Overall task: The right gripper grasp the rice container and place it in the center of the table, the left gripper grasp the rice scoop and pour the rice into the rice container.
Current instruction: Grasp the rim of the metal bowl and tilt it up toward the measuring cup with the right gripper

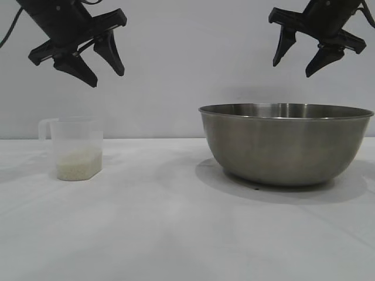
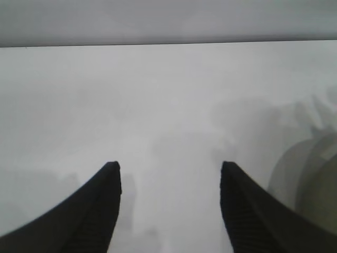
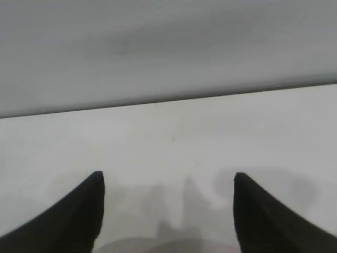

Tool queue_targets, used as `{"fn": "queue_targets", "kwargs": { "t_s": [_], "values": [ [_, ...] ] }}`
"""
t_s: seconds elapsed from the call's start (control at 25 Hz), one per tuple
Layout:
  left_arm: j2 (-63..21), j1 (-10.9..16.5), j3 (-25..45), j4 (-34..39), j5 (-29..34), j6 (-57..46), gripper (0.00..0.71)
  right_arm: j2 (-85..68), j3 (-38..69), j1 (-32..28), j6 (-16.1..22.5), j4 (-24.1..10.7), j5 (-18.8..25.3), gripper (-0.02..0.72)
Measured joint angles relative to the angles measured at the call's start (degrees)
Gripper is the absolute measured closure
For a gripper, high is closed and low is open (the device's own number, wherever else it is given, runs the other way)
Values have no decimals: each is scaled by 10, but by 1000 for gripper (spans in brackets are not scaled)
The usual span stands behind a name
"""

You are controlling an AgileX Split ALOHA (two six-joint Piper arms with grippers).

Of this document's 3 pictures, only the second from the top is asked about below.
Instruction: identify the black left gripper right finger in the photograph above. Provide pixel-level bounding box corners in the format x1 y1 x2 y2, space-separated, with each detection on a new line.
220 161 337 253

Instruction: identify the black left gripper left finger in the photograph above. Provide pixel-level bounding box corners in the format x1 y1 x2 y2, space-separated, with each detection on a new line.
0 161 123 253

